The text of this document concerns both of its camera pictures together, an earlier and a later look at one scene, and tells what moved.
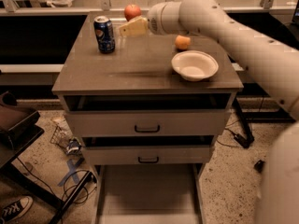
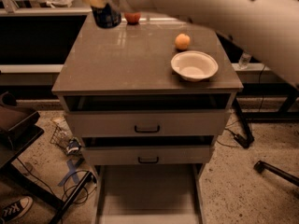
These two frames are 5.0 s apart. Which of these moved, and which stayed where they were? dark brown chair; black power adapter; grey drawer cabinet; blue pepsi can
Moved: blue pepsi can
Stayed: grey drawer cabinet; black power adapter; dark brown chair
